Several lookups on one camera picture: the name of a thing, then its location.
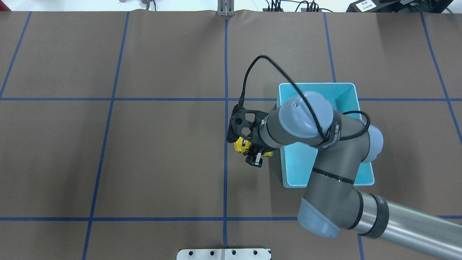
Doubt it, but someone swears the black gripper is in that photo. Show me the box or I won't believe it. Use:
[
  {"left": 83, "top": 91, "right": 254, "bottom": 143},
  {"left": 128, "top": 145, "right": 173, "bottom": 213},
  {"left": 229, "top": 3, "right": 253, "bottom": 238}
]
[{"left": 245, "top": 134, "right": 272, "bottom": 168}]

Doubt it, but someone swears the yellow beetle toy car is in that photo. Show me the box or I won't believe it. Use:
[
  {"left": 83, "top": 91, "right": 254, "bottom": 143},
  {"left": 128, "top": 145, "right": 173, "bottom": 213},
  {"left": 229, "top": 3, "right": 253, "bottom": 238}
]
[{"left": 233, "top": 137, "right": 274, "bottom": 157}]

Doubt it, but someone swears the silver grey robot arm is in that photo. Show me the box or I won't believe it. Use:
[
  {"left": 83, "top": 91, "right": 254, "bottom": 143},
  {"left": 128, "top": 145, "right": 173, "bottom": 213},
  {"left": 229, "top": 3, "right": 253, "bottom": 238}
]
[{"left": 240, "top": 91, "right": 462, "bottom": 260}]

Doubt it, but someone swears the turquoise plastic bin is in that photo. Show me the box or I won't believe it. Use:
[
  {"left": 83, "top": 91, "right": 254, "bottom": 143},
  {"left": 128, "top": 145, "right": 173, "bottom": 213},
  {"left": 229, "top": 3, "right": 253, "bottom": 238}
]
[{"left": 280, "top": 83, "right": 375, "bottom": 188}]

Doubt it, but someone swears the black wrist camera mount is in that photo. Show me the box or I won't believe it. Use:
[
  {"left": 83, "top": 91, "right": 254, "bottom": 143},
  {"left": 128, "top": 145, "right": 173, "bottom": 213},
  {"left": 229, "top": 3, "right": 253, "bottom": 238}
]
[{"left": 226, "top": 104, "right": 269, "bottom": 143}]

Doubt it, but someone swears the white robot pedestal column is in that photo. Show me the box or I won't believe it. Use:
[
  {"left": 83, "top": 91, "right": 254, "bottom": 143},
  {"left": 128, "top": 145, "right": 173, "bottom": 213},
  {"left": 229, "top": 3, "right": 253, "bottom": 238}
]
[{"left": 176, "top": 248, "right": 272, "bottom": 260}]

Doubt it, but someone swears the aluminium frame post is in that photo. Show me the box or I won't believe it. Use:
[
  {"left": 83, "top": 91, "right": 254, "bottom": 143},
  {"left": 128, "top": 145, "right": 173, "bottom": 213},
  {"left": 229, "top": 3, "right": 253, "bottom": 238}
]
[{"left": 217, "top": 0, "right": 235, "bottom": 17}]

